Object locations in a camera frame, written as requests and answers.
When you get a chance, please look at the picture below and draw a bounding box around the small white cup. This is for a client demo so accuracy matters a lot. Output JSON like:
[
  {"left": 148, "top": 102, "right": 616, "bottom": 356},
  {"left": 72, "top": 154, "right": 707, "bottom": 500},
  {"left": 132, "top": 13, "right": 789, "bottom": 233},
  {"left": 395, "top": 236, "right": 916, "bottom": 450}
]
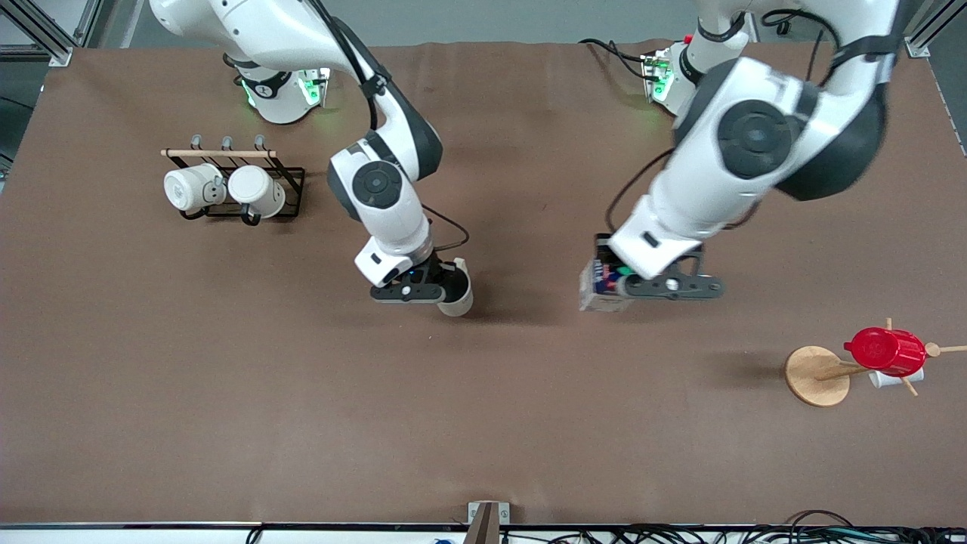
[{"left": 869, "top": 367, "right": 925, "bottom": 390}]

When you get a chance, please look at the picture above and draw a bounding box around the metal bracket with brown post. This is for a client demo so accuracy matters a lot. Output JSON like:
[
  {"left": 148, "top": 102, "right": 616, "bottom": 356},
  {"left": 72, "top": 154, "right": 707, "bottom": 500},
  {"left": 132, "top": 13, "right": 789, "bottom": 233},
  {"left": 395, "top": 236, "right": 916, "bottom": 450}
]
[{"left": 463, "top": 501, "right": 511, "bottom": 544}]

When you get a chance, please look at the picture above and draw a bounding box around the beige mug with dark interior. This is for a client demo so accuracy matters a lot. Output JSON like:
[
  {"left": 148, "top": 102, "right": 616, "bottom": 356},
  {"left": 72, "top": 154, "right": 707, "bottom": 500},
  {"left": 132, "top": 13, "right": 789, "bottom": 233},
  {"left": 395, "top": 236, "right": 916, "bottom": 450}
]
[{"left": 437, "top": 257, "right": 475, "bottom": 317}]

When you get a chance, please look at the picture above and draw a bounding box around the aluminium frame profile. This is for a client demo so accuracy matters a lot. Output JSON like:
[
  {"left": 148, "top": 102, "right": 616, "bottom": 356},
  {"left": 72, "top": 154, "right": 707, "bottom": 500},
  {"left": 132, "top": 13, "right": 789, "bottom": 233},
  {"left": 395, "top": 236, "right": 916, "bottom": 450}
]
[
  {"left": 904, "top": 0, "right": 959, "bottom": 60},
  {"left": 0, "top": 0, "right": 104, "bottom": 67}
]

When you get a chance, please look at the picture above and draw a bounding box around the black wire mug rack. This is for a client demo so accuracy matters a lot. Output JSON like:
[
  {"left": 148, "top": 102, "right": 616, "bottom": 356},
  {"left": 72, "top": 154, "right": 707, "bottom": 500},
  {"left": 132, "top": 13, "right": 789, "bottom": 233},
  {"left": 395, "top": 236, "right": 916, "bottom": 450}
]
[{"left": 161, "top": 134, "right": 306, "bottom": 226}]

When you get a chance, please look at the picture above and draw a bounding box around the black left arm base cable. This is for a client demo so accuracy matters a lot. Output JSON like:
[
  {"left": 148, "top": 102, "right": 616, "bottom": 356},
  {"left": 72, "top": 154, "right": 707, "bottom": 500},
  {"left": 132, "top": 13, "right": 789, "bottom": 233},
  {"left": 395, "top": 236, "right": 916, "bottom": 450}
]
[{"left": 579, "top": 38, "right": 660, "bottom": 82}]

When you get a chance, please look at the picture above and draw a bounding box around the white mug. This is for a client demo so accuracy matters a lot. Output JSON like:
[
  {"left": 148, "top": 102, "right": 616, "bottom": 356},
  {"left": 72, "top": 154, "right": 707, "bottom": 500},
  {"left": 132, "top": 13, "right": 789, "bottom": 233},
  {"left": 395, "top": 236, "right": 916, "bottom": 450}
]
[
  {"left": 227, "top": 165, "right": 287, "bottom": 221},
  {"left": 164, "top": 164, "right": 227, "bottom": 214}
]

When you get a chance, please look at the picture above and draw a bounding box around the black cable bundle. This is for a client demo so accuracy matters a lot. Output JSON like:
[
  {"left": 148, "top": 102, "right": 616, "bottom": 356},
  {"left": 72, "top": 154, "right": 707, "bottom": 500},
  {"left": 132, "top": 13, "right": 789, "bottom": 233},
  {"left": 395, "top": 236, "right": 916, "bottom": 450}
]
[{"left": 499, "top": 510, "right": 967, "bottom": 544}]

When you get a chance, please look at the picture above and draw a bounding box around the red plastic cup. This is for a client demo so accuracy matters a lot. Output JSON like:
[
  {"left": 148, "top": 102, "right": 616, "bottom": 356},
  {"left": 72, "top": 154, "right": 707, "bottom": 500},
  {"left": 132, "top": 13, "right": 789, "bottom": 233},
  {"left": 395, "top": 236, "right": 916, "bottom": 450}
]
[{"left": 844, "top": 327, "right": 928, "bottom": 378}]

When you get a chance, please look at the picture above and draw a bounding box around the blue white milk carton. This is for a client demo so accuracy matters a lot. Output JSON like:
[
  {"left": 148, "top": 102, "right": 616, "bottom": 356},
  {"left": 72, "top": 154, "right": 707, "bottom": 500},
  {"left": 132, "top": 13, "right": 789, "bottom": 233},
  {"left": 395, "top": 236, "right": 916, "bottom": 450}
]
[{"left": 578, "top": 255, "right": 637, "bottom": 314}]

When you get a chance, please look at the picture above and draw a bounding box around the wooden mug tree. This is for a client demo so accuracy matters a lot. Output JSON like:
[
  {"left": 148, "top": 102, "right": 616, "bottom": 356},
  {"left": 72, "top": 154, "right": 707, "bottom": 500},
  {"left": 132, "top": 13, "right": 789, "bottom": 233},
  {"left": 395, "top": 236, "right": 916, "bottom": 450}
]
[{"left": 785, "top": 317, "right": 967, "bottom": 408}]

